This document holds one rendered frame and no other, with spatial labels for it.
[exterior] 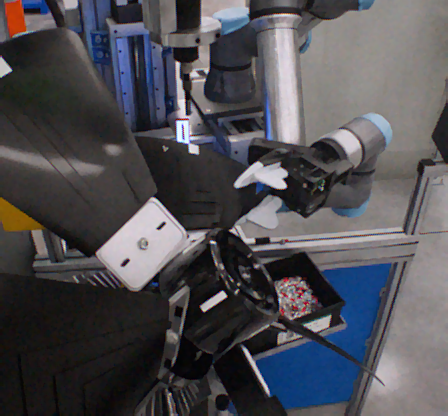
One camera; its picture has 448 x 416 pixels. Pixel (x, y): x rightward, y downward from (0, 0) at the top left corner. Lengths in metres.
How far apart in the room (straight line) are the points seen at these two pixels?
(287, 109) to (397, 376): 1.37
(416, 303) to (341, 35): 1.31
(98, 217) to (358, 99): 2.26
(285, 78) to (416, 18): 1.81
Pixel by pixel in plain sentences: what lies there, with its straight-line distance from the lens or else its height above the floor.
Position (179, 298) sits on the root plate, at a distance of 0.46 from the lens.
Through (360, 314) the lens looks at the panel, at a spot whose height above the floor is 0.58.
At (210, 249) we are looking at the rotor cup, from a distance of 0.50.
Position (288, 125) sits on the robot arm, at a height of 1.20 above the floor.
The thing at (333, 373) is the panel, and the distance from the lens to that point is 1.59.
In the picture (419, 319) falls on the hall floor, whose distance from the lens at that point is 2.24.
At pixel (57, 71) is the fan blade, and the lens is 0.55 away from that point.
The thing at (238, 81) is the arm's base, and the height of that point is 1.10.
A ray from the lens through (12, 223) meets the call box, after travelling 1.04.
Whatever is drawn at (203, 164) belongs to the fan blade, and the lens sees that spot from 0.78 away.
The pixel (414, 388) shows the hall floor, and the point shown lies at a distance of 2.01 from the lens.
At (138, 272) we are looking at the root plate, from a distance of 0.53.
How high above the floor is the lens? 1.60
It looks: 35 degrees down
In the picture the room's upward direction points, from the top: straight up
